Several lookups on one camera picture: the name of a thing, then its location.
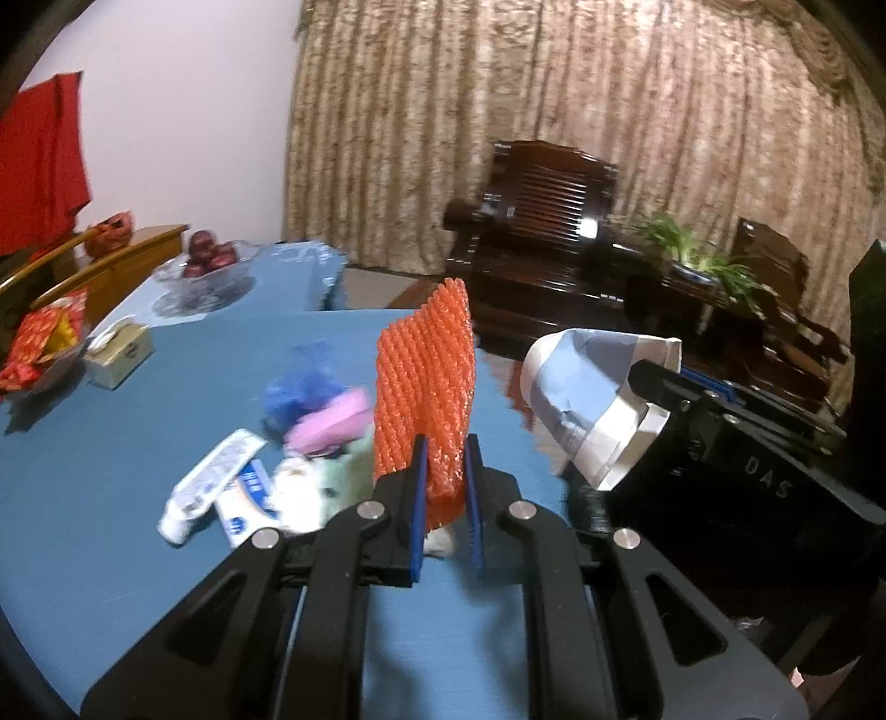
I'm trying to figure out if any orange red bag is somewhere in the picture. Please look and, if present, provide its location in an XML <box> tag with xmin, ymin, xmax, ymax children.
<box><xmin>84</xmin><ymin>209</ymin><xmax>134</xmax><ymax>259</ymax></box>

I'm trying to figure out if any crumpled pale green wrapper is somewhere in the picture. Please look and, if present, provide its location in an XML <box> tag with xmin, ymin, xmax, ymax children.
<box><xmin>273</xmin><ymin>436</ymin><xmax>458</xmax><ymax>558</ymax></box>

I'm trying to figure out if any pink packet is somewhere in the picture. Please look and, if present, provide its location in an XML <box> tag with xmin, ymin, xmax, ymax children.
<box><xmin>284</xmin><ymin>386</ymin><xmax>375</xmax><ymax>458</ymax></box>

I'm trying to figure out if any glass snack bowl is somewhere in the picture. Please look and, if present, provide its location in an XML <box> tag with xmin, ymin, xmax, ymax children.
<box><xmin>0</xmin><ymin>336</ymin><xmax>89</xmax><ymax>397</ymax></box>

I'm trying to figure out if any heap of dark red fruit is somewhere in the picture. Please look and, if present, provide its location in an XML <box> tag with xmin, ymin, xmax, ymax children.
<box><xmin>181</xmin><ymin>230</ymin><xmax>240</xmax><ymax>279</ymax></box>

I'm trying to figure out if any dark wooden side table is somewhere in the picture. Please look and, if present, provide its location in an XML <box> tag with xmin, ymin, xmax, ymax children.
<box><xmin>602</xmin><ymin>232</ymin><xmax>772</xmax><ymax>389</ymax></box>

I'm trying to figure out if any dark wooden armchair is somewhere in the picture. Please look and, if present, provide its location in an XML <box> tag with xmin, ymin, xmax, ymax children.
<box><xmin>443</xmin><ymin>138</ymin><xmax>624</xmax><ymax>351</ymax></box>
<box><xmin>730</xmin><ymin>216</ymin><xmax>850</xmax><ymax>420</ymax></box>

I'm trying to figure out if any orange foam fruit net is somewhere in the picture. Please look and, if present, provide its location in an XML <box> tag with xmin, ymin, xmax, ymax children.
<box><xmin>372</xmin><ymin>277</ymin><xmax>478</xmax><ymax>531</ymax></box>

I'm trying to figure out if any red snack packet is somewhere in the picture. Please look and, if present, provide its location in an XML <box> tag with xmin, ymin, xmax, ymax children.
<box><xmin>0</xmin><ymin>291</ymin><xmax>91</xmax><ymax>395</ymax></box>

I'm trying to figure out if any tissue box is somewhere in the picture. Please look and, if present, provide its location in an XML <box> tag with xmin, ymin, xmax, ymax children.
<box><xmin>83</xmin><ymin>315</ymin><xmax>154</xmax><ymax>390</ymax></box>

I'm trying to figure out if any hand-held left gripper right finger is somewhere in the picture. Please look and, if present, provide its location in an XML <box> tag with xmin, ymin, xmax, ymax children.
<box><xmin>462</xmin><ymin>435</ymin><xmax>811</xmax><ymax>720</ymax></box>

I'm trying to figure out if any beige patterned curtain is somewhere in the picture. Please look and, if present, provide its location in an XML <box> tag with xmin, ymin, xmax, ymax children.
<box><xmin>282</xmin><ymin>0</ymin><xmax>882</xmax><ymax>299</ymax></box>

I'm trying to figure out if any white toothpaste tube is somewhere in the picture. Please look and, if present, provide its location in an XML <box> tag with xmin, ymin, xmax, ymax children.
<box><xmin>158</xmin><ymin>428</ymin><xmax>267</xmax><ymax>544</ymax></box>

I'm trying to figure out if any glass fruit bowl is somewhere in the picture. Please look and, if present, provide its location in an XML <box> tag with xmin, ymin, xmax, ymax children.
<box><xmin>151</xmin><ymin>239</ymin><xmax>262</xmax><ymax>320</ymax></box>

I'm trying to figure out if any yellow snack packet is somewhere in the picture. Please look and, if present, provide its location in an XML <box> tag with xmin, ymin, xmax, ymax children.
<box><xmin>45</xmin><ymin>308</ymin><xmax>79</xmax><ymax>356</ymax></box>

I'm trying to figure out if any blue and white box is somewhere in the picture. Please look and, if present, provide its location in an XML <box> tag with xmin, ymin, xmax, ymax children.
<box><xmin>214</xmin><ymin>457</ymin><xmax>285</xmax><ymax>551</ymax></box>

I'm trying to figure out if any blue white plant pot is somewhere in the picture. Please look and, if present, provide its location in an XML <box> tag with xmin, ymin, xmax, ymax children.
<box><xmin>668</xmin><ymin>261</ymin><xmax>724</xmax><ymax>286</ymax></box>

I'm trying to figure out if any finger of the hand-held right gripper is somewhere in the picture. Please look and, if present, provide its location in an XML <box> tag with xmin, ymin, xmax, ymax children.
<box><xmin>682</xmin><ymin>368</ymin><xmax>850</xmax><ymax>443</ymax></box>
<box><xmin>625</xmin><ymin>358</ymin><xmax>717</xmax><ymax>444</ymax></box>

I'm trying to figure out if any green potted plant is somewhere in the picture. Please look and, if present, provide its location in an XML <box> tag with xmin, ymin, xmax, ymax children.
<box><xmin>633</xmin><ymin>211</ymin><xmax>763</xmax><ymax>309</ymax></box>

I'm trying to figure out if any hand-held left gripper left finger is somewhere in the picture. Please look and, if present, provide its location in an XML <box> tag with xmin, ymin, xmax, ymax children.
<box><xmin>79</xmin><ymin>435</ymin><xmax>430</xmax><ymax>720</ymax></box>

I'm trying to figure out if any blue plastic bag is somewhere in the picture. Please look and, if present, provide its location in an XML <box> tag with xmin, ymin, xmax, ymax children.
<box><xmin>265</xmin><ymin>346</ymin><xmax>347</xmax><ymax>437</ymax></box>

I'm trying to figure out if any red cloth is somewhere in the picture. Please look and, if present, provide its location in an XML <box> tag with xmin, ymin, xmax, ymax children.
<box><xmin>0</xmin><ymin>71</ymin><xmax>94</xmax><ymax>256</ymax></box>

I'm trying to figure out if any white paper cup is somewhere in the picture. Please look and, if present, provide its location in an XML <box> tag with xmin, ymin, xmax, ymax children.
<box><xmin>519</xmin><ymin>330</ymin><xmax>685</xmax><ymax>492</ymax></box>

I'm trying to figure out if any light wooden cabinet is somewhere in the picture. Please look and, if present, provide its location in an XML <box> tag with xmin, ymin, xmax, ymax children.
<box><xmin>76</xmin><ymin>223</ymin><xmax>191</xmax><ymax>328</ymax></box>

